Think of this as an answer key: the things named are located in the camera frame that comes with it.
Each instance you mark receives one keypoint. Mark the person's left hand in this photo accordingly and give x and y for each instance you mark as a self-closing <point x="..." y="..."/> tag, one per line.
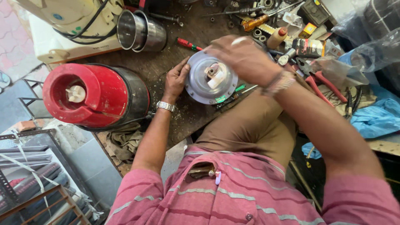
<point x="175" y="79"/>

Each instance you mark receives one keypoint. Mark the person's right hand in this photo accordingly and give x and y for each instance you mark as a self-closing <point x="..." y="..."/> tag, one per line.
<point x="248" y="57"/>

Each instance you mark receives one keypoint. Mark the person's right fingers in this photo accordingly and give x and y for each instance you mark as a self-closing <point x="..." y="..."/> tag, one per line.
<point x="223" y="47"/>

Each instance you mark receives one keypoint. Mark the round grey motor housing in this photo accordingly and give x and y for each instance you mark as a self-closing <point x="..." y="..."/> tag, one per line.
<point x="210" y="78"/>

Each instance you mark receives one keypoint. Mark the long metal rod tool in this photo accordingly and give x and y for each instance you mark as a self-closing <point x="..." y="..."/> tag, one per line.
<point x="229" y="12"/>

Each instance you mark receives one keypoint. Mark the heap of small metal parts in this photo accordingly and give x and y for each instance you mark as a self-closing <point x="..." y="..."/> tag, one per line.
<point x="259" y="18"/>

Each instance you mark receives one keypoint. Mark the beige bottle with red cap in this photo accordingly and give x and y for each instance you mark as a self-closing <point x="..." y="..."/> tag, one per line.
<point x="277" y="37"/>

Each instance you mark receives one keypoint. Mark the silver wristwatch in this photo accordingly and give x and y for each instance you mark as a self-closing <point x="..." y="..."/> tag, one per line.
<point x="165" y="106"/>

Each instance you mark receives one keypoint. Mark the steel mixer jar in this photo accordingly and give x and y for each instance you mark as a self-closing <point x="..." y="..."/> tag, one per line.
<point x="141" y="30"/>

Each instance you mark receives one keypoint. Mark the black glue tube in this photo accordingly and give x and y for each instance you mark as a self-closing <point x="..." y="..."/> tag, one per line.
<point x="308" y="47"/>

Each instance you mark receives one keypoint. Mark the small yellow box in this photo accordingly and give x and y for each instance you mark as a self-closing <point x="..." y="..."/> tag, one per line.
<point x="307" y="30"/>

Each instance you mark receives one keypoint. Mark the red and black mixer base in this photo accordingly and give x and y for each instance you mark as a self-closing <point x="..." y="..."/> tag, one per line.
<point x="97" y="95"/>

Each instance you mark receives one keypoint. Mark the dirty grey rag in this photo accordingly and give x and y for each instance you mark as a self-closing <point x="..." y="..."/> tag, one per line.
<point x="125" y="142"/>

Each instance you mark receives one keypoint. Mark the clear plastic bag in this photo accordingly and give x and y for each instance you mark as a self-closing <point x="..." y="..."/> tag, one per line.
<point x="362" y="37"/>

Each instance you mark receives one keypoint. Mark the cream white mixer grinder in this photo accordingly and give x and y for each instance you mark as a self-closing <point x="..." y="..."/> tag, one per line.
<point x="73" y="28"/>

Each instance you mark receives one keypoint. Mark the blue plastic bag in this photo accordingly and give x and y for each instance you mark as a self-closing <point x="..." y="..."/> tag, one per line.
<point x="373" y="115"/>

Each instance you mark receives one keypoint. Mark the metal rack with sheets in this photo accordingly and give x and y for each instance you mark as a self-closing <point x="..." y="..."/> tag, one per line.
<point x="34" y="184"/>

